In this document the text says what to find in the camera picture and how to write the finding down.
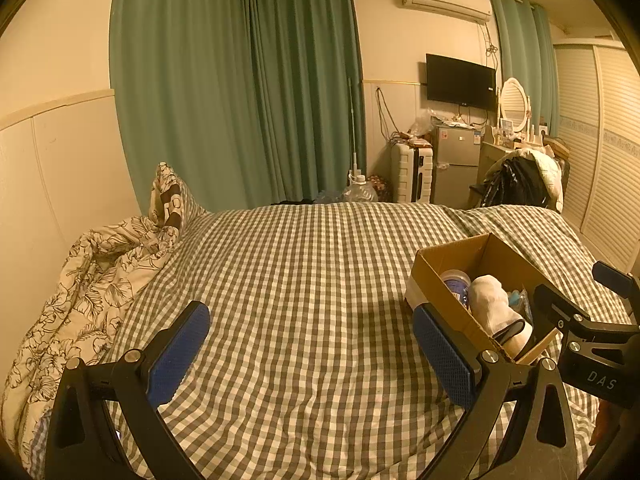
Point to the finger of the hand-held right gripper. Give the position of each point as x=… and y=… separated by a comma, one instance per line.
x=612, y=277
x=557, y=305

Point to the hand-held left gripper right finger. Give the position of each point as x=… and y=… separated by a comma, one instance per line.
x=445, y=355

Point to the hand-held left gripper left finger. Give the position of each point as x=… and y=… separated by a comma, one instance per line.
x=180, y=355

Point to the white sock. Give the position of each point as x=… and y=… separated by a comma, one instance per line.
x=495, y=310

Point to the cardboard box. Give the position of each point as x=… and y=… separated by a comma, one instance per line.
x=450, y=260

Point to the floral quilt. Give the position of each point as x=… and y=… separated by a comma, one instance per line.
x=85, y=285

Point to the white jacket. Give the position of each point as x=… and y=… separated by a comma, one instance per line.
x=547, y=175

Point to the white louvred wardrobe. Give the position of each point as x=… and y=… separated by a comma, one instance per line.
x=595, y=150

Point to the black clothes pile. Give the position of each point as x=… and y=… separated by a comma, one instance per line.
x=515, y=182

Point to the checked bed sheet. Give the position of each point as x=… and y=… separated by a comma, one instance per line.
x=310, y=285

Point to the patterned pillow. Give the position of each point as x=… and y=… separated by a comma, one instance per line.
x=172, y=200

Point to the wooden dressing table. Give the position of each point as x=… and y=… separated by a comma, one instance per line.
x=492, y=160

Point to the silver small fridge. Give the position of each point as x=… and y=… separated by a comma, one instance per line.
x=455, y=165

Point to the floral patterned bag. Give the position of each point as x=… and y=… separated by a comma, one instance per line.
x=382, y=187

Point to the large clear water jug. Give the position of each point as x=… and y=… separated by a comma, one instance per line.
x=360, y=190

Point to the white suitcase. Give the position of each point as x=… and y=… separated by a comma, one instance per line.
x=410, y=172

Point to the white oval mirror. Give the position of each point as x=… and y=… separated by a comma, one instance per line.
x=514, y=102

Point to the clear plastic bag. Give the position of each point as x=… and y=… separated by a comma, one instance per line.
x=422, y=122

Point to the narrow green curtain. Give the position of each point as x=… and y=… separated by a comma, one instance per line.
x=525, y=60

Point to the white mop pole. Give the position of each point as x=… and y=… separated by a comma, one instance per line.
x=352, y=125

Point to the wide green curtain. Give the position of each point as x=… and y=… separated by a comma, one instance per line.
x=225, y=85

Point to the white air conditioner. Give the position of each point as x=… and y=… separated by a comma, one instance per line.
x=442, y=0

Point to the black wall television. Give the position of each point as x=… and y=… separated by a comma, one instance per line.
x=460, y=80

